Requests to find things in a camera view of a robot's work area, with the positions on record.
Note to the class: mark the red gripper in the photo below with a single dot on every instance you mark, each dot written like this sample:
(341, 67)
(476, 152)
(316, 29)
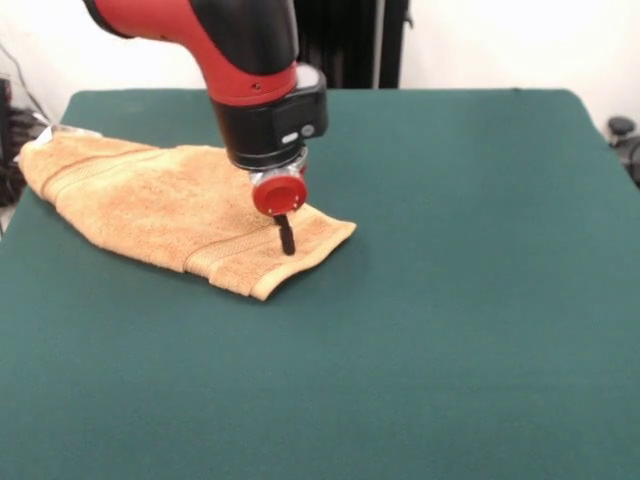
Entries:
(280, 195)

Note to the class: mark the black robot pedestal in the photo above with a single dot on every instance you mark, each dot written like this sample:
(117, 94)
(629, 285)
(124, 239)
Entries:
(350, 45)

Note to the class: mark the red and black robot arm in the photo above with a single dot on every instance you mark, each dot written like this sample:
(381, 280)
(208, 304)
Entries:
(240, 50)

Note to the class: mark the orange terry towel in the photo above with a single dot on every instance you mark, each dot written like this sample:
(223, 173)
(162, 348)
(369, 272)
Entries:
(150, 200)

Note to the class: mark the dark green table cloth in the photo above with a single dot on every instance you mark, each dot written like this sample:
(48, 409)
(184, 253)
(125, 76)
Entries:
(150, 375)

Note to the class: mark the black chair base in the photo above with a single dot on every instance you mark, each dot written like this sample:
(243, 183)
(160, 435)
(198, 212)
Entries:
(620, 125)

